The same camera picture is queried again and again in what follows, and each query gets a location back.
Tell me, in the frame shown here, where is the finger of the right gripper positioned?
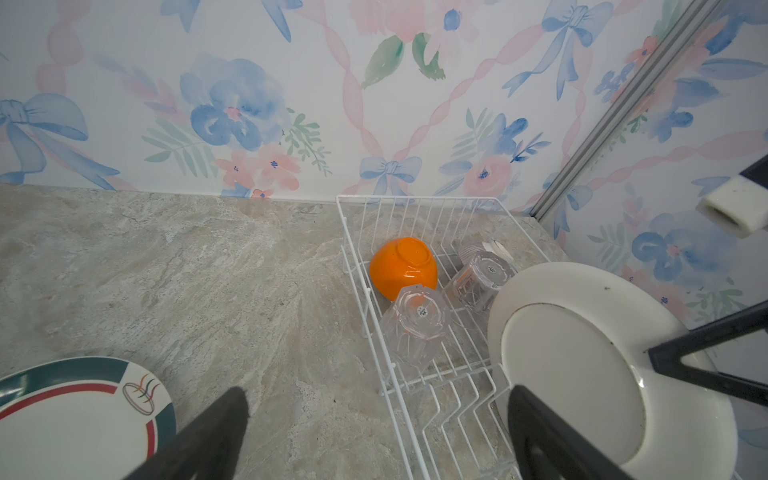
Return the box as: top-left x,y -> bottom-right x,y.
648,301 -> 767,407

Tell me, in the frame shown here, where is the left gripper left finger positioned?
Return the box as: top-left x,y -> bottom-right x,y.
128,387 -> 249,479

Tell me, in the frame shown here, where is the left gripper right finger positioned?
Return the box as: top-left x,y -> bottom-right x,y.
507,385 -> 629,480

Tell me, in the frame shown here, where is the white deep plate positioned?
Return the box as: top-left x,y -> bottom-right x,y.
487,262 -> 738,479

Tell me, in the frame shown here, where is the white plate green red rim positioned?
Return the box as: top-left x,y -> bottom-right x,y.
1,356 -> 177,479

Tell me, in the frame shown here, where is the clear glass cup back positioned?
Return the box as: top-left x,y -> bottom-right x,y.
444,251 -> 516,314

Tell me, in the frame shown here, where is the clear glass cup near bowl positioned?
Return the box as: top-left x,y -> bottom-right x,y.
380,285 -> 453,373

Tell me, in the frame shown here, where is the striped ceramic bowl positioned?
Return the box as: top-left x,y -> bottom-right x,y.
453,239 -> 514,267

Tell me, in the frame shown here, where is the orange bowl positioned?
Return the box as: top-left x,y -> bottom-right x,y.
369,237 -> 438,301

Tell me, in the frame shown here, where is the right corner aluminium post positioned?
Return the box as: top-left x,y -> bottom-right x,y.
529,0 -> 726,220

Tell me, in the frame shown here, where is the white wire dish rack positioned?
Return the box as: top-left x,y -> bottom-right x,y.
336,195 -> 549,479

